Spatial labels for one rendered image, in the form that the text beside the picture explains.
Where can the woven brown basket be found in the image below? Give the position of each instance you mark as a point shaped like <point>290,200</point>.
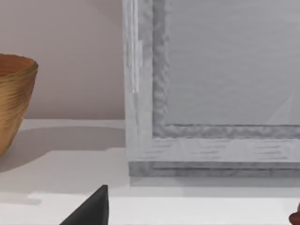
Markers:
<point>14,98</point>

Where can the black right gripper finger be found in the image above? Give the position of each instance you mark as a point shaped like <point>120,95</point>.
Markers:
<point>96,208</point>

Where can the reddish brown bread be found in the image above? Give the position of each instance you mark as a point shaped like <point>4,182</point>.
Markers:
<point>295,216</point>

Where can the grey framed cabinet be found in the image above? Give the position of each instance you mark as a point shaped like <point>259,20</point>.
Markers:
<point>211,93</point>

